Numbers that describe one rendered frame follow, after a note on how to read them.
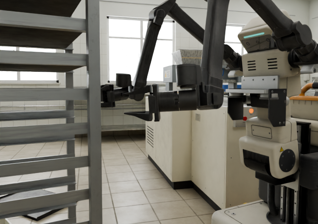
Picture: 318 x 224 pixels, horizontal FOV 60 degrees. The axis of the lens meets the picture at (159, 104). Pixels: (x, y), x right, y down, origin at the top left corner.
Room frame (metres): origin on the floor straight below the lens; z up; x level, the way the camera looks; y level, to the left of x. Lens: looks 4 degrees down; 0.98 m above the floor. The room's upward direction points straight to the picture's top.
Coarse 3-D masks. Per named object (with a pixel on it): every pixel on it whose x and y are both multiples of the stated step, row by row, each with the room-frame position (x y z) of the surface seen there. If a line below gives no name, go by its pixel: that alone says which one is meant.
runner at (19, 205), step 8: (64, 192) 0.70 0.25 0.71; (72, 192) 0.71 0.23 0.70; (80, 192) 0.72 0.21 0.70; (16, 200) 0.65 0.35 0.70; (24, 200) 0.66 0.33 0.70; (32, 200) 0.67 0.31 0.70; (40, 200) 0.67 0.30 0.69; (48, 200) 0.68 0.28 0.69; (56, 200) 0.69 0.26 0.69; (64, 200) 0.70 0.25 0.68; (72, 200) 0.71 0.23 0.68; (80, 200) 0.72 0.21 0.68; (0, 208) 0.64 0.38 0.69; (8, 208) 0.64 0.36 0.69; (16, 208) 0.65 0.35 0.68; (24, 208) 0.66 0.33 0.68; (32, 208) 0.67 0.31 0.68
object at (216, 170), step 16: (192, 112) 2.54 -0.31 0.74; (208, 112) 2.19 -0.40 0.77; (224, 112) 1.93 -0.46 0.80; (192, 128) 2.54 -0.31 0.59; (208, 128) 2.19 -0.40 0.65; (224, 128) 1.93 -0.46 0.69; (240, 128) 1.92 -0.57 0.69; (192, 144) 2.54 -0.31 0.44; (208, 144) 2.19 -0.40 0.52; (224, 144) 1.92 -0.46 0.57; (192, 160) 2.53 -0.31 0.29; (208, 160) 2.18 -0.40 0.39; (224, 160) 1.92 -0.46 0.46; (240, 160) 1.93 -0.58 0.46; (192, 176) 2.53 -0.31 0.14; (208, 176) 2.18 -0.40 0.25; (224, 176) 1.92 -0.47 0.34; (240, 176) 1.93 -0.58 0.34; (208, 192) 2.18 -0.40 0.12; (224, 192) 1.91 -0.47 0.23; (240, 192) 1.93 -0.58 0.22; (256, 192) 1.96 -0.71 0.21; (224, 208) 1.91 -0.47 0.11
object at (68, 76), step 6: (66, 78) 1.11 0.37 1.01; (72, 78) 1.12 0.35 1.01; (66, 84) 1.11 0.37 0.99; (72, 84) 1.12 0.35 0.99; (66, 102) 1.11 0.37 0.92; (72, 102) 1.12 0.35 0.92; (66, 108) 1.11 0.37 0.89; (72, 108) 1.12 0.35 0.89; (66, 120) 1.11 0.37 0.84; (72, 120) 1.12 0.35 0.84; (66, 144) 1.12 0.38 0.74; (72, 144) 1.12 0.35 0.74; (66, 150) 1.13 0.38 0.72; (72, 150) 1.11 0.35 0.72; (72, 174) 1.11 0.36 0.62; (72, 186) 1.11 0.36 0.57; (72, 210) 1.11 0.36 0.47; (72, 216) 1.11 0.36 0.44
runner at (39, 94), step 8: (40, 88) 0.68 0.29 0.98; (48, 88) 0.69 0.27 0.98; (56, 88) 0.69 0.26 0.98; (64, 88) 0.70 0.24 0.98; (72, 88) 0.71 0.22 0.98; (80, 88) 0.72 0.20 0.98; (0, 96) 0.64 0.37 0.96; (8, 96) 0.65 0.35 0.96; (16, 96) 0.65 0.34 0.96; (24, 96) 0.66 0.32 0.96; (32, 96) 0.67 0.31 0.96; (40, 96) 0.68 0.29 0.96; (48, 96) 0.69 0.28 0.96; (56, 96) 0.69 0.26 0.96; (64, 96) 0.70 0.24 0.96; (72, 96) 0.71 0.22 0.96; (80, 96) 0.72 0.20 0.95
